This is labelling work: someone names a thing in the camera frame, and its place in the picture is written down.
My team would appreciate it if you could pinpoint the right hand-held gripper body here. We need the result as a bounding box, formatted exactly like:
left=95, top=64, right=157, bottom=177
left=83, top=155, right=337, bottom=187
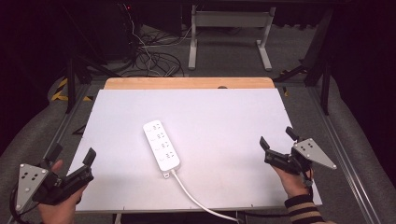
left=263, top=137, right=338, bottom=175

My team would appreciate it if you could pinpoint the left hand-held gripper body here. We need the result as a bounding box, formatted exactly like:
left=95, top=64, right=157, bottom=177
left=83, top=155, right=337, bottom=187
left=15, top=160, right=94, bottom=213

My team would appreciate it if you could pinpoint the white power strip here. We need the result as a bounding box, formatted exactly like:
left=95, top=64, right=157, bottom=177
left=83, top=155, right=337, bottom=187
left=142, top=119, right=181, bottom=179

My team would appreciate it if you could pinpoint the person's right hand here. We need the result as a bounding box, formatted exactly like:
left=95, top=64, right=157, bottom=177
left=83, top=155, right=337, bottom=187
left=272, top=165, right=313, bottom=201

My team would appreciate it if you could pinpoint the person's left hand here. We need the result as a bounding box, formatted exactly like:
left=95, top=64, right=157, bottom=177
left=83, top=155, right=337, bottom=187
left=38, top=160, right=85, bottom=224

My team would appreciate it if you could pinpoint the white board sheet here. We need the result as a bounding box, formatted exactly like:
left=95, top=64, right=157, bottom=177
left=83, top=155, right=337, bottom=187
left=67, top=88, right=323, bottom=213

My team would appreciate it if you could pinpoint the yellow black hazard tape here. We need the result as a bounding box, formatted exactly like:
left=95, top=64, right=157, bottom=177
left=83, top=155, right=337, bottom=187
left=50, top=77, right=93, bottom=103

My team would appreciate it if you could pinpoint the black angled metal stand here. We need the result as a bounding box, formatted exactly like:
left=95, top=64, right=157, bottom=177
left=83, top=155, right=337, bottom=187
left=273, top=6, right=334, bottom=117

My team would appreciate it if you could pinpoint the black tripod stand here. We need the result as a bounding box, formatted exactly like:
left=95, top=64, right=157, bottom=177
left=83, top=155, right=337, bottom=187
left=64, top=54, right=123, bottom=115

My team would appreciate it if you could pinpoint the black equipment box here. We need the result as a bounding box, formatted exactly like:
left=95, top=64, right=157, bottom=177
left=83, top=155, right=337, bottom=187
left=99, top=2, right=143, bottom=62

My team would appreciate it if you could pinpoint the aluminium floor rail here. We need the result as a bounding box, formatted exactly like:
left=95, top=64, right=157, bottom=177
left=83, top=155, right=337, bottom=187
left=7, top=83, right=92, bottom=224
left=305, top=86, right=382, bottom=224

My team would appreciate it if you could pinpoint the white power strip cable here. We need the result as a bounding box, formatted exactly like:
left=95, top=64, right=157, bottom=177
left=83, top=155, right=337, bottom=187
left=170, top=169, right=243, bottom=224

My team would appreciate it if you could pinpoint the tangle of floor cables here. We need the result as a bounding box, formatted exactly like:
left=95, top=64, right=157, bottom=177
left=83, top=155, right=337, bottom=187
left=120, top=23, right=194, bottom=78

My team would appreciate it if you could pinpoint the white metal stand frame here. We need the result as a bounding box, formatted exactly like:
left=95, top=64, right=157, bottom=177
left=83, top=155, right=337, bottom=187
left=188, top=4, right=277, bottom=72

